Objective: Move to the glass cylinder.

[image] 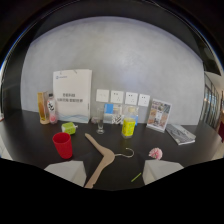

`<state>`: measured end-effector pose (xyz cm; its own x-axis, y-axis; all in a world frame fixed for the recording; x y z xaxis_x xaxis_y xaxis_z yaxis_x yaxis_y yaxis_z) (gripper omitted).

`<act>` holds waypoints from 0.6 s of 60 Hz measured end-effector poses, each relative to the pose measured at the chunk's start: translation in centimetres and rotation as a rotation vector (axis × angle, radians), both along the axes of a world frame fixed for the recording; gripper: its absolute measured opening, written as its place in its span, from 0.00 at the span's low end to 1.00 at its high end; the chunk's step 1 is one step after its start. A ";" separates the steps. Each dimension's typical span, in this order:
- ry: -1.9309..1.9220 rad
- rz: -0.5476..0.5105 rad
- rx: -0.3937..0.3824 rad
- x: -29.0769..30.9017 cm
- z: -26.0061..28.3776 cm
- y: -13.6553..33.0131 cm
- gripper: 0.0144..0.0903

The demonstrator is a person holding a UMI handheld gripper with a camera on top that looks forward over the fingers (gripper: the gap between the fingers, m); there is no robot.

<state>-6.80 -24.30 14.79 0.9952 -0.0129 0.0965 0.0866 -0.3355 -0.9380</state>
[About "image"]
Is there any glass cylinder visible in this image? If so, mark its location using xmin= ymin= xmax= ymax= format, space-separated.
xmin=95 ymin=106 xmax=106 ymax=135

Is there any pink flower ball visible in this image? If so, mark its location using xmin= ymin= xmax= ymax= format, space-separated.
xmin=148 ymin=147 xmax=164 ymax=161

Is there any red plastic cup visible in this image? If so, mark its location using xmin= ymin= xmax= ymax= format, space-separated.
xmin=52 ymin=132 xmax=74 ymax=160

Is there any green thin stick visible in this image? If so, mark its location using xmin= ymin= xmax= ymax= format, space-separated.
xmin=130 ymin=172 xmax=143 ymax=183

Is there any wooden clothes hanger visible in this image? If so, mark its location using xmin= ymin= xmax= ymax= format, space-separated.
xmin=83 ymin=132 xmax=135 ymax=190

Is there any grey magazine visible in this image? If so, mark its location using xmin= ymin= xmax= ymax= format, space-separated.
xmin=165 ymin=123 xmax=197 ymax=146

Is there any standing colourful brochure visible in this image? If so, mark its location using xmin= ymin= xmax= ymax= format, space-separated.
xmin=145 ymin=98 xmax=173 ymax=133

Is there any yellow juice bottle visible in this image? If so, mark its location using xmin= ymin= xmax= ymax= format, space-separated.
xmin=121 ymin=105 xmax=139 ymax=139

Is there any clear bottle with pink cap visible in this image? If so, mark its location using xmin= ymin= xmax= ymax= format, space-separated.
xmin=46 ymin=93 xmax=59 ymax=125

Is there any amber tall bottle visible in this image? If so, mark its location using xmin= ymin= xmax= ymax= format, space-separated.
xmin=37 ymin=91 xmax=51 ymax=126

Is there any blue and white packet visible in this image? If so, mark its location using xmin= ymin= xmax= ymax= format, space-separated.
xmin=102 ymin=103 xmax=123 ymax=125

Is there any white paper shopping bag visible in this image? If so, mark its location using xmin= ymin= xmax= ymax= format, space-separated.
xmin=52 ymin=68 xmax=93 ymax=124

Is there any white wall socket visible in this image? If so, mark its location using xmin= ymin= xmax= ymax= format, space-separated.
xmin=137 ymin=93 xmax=151 ymax=108
xmin=110 ymin=90 xmax=125 ymax=105
xmin=95 ymin=88 xmax=110 ymax=104
xmin=124 ymin=91 xmax=139 ymax=106

